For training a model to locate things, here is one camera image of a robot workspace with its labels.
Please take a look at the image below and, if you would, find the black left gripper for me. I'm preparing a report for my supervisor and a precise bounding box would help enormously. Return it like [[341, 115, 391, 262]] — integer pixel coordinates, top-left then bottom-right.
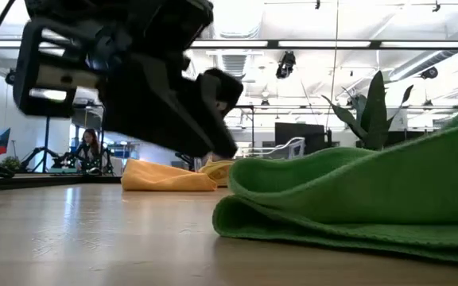
[[24, 0, 245, 159]]

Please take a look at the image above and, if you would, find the orange microfiber towel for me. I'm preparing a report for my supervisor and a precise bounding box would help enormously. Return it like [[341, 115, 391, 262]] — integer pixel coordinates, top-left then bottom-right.
[[120, 158, 219, 192]]

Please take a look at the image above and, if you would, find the green microfiber towel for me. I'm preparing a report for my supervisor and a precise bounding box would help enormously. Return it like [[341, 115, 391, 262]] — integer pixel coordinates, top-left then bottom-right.
[[212, 102, 458, 266]]

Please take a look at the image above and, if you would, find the person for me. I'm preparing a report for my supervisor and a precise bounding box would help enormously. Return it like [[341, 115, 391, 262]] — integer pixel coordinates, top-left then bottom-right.
[[73, 127, 113, 175]]

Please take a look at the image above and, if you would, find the snake plant in white pot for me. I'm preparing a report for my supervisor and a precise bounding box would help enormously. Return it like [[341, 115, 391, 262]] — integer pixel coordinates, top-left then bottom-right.
[[321, 70, 415, 151]]

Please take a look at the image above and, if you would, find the black light bar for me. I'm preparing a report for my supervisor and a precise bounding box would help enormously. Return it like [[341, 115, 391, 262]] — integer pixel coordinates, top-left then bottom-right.
[[0, 38, 458, 50]]

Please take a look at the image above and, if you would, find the black background rig stand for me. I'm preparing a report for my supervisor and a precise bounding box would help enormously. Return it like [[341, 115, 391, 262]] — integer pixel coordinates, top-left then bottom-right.
[[41, 103, 107, 175]]

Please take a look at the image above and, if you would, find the small green bushy plant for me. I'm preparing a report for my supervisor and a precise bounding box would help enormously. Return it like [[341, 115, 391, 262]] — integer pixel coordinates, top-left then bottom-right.
[[1, 156, 22, 172]]

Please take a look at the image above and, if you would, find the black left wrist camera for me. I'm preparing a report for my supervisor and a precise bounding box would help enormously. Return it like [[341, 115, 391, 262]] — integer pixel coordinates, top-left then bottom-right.
[[13, 18, 109, 119]]

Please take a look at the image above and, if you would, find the black aluminium table frame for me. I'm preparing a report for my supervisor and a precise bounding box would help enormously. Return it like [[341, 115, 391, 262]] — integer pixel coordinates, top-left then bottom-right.
[[0, 173, 122, 193]]

